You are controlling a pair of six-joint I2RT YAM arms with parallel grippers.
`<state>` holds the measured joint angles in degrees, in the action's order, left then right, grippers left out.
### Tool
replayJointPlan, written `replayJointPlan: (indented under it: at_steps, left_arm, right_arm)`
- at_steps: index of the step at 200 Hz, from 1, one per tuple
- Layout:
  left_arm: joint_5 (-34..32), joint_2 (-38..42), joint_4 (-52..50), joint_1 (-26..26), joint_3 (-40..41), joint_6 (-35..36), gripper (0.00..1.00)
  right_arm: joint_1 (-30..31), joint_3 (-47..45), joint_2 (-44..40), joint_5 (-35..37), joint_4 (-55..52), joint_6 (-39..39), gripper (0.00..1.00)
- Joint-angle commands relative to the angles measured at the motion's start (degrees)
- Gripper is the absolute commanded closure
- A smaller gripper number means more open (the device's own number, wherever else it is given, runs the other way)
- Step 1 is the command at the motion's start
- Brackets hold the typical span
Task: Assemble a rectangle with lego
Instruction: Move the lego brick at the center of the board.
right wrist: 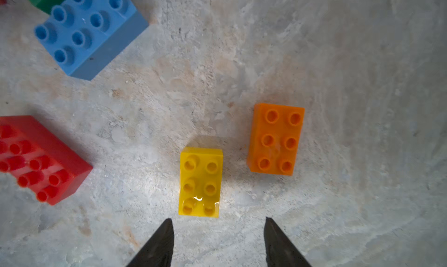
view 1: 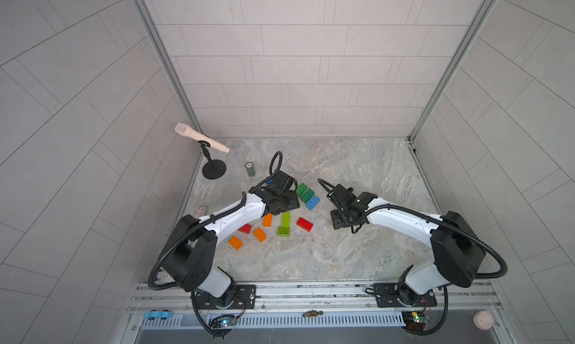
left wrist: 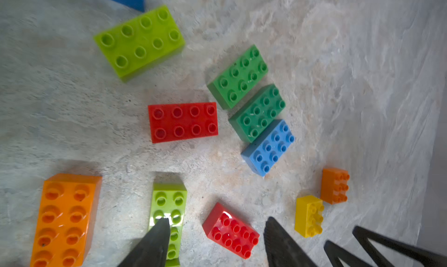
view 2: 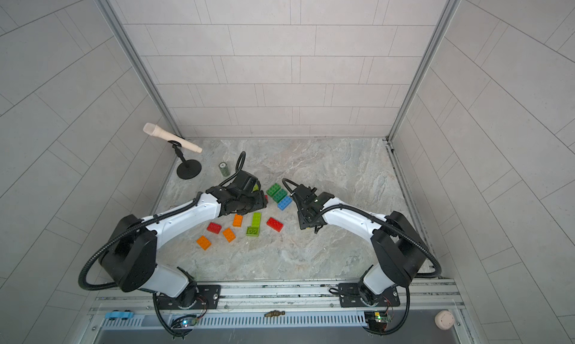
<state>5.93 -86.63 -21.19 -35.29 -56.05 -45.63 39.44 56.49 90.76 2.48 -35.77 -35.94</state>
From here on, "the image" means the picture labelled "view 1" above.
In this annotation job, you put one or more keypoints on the red lego brick left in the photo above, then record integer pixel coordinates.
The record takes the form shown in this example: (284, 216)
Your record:
(246, 229)

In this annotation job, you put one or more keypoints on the bright green lego brick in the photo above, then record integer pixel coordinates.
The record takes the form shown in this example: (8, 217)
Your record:
(301, 190)

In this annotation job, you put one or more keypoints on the lime lego brick long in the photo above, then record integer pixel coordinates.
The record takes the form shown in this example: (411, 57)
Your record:
(286, 220)

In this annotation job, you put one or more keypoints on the brass fitting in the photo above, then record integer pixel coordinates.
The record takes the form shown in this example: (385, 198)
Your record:
(312, 313)

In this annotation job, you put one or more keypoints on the blue clip on rail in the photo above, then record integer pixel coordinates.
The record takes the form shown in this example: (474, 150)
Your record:
(160, 315)

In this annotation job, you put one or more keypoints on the right circuit board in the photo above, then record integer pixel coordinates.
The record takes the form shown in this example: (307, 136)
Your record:
(415, 321)

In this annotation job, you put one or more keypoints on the glittery silver stick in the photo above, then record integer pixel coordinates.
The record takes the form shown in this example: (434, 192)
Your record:
(201, 211)

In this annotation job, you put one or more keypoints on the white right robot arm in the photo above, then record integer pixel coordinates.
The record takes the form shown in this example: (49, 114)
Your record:
(457, 255)

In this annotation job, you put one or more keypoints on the beige microphone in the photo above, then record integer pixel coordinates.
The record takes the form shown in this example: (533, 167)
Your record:
(186, 131)

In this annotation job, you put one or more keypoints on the lime lego brick upside down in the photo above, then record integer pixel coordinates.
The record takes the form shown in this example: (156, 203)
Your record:
(283, 232)

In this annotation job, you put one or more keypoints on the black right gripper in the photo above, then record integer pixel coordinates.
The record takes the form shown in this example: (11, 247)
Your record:
(335, 222)

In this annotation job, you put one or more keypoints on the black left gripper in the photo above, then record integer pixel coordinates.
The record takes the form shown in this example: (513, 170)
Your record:
(294, 202)

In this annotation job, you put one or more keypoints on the orange lego brick middle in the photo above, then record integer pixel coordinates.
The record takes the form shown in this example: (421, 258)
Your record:
(260, 235)

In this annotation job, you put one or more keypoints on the left circuit board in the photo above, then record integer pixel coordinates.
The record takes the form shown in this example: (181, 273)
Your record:
(223, 322)

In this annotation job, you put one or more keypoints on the aluminium rail frame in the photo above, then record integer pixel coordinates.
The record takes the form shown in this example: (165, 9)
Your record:
(280, 305)

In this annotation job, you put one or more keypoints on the black microphone stand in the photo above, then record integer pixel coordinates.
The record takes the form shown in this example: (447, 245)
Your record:
(213, 169)

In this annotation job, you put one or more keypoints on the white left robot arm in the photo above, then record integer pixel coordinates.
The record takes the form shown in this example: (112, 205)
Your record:
(187, 259)

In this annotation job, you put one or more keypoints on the pink round knob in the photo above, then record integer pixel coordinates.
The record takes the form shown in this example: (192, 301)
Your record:
(484, 320)

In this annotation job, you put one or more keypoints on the orange lego brick far left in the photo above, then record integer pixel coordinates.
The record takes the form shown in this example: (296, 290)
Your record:
(236, 243)

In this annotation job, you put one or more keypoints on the metal corner profile left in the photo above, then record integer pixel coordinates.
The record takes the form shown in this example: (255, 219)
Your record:
(164, 58)

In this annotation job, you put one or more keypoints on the metal corner profile right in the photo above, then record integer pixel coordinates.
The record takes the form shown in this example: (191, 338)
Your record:
(472, 31)

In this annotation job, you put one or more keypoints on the metal corner profile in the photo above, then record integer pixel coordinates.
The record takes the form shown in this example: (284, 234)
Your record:
(164, 58)
(472, 31)

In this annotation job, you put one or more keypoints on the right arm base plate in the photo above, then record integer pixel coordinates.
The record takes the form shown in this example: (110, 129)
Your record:
(392, 295)

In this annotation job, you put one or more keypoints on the circuit board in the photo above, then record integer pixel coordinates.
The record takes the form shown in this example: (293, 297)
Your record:
(415, 321)
(223, 322)

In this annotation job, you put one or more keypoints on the dark green lego brick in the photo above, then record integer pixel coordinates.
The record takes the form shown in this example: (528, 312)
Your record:
(307, 195)

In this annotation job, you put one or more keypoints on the green battery cell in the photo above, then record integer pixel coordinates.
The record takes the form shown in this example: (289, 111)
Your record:
(250, 169)

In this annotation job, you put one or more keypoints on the light blue lego brick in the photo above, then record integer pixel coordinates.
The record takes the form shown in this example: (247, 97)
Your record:
(312, 203)

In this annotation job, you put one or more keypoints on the red lego brick long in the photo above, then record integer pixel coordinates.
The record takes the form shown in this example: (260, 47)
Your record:
(304, 224)

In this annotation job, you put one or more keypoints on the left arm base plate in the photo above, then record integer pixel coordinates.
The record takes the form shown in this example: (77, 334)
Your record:
(237, 297)

